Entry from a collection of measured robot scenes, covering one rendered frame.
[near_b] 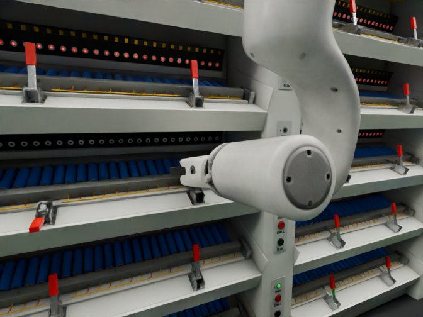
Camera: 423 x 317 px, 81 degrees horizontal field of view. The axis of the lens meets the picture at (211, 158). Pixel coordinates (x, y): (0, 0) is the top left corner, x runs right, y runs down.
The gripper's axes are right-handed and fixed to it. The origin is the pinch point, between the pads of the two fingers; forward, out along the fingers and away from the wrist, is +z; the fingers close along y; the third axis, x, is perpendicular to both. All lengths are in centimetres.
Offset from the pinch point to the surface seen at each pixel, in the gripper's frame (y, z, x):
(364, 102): 56, 1, 16
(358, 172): 54, 2, -5
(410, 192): 86, 5, -16
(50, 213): -25.7, -2.1, -5.6
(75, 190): -22.4, 3.0, -2.9
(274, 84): 17.3, -5.5, 16.9
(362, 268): 63, 8, -40
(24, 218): -29.7, 0.5, -6.3
